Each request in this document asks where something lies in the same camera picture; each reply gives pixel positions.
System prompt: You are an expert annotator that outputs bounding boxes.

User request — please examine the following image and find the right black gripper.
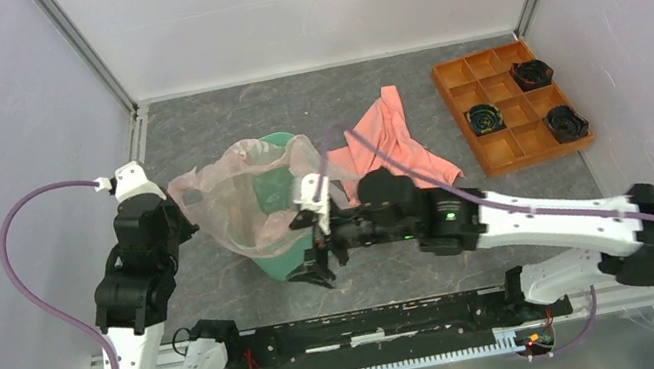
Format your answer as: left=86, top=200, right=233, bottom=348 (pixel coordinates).
left=273, top=183, right=424, bottom=296

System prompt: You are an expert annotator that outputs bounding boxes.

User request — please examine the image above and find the translucent pink plastic trash bag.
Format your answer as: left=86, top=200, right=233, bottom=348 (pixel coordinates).
left=161, top=121, right=371, bottom=275

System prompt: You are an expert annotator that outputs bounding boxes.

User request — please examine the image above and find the green plastic trash bin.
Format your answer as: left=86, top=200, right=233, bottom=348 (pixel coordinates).
left=225, top=132, right=320, bottom=282

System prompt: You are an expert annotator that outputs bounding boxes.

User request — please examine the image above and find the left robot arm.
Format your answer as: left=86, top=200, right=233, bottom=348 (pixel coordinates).
left=94, top=192, right=245, bottom=369

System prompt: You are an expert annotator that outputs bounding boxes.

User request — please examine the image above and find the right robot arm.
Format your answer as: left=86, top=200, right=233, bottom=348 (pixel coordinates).
left=287, top=167, right=654, bottom=321

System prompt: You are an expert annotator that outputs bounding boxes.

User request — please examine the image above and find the salmon pink cloth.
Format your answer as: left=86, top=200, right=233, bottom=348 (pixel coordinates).
left=327, top=85, right=463, bottom=206

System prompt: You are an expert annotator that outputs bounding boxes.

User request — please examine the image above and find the black green bag roll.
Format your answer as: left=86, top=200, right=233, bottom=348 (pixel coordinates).
left=465, top=103, right=506, bottom=137

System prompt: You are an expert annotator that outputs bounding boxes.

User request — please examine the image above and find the orange compartment tray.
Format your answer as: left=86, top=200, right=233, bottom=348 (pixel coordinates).
left=431, top=40, right=594, bottom=177

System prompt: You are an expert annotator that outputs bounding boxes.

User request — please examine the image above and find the black bag roll top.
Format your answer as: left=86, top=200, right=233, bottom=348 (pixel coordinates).
left=510, top=59, right=554, bottom=93

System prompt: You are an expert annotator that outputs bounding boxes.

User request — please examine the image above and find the black bag roll right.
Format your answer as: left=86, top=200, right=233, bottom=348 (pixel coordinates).
left=544, top=104, right=590, bottom=144

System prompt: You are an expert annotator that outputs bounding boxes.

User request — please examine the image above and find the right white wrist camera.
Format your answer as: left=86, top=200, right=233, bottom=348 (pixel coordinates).
left=292, top=173, right=331, bottom=237

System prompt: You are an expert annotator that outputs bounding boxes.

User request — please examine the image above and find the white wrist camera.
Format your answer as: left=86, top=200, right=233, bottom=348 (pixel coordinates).
left=94, top=160, right=168, bottom=204
left=292, top=173, right=331, bottom=237

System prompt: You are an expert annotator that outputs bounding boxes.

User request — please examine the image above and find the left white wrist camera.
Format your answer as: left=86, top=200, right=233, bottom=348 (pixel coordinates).
left=94, top=160, right=168, bottom=204

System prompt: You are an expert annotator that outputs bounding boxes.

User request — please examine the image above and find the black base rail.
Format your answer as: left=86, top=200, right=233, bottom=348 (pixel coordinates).
left=224, top=288, right=573, bottom=369

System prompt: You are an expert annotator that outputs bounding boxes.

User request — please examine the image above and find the left corner aluminium post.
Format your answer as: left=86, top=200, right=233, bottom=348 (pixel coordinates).
left=34, top=0, right=139, bottom=115

